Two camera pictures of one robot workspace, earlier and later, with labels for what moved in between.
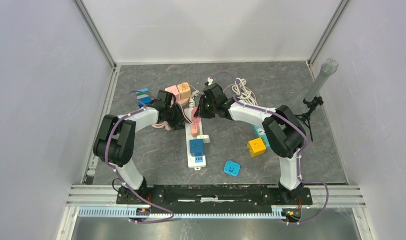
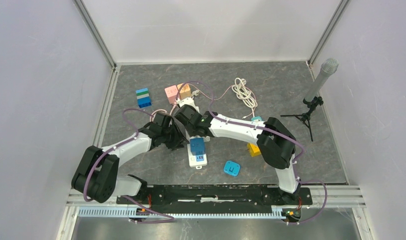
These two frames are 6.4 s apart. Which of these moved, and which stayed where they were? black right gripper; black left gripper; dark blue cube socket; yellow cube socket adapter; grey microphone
Moved: black right gripper; black left gripper
Stayed: yellow cube socket adapter; grey microphone; dark blue cube socket
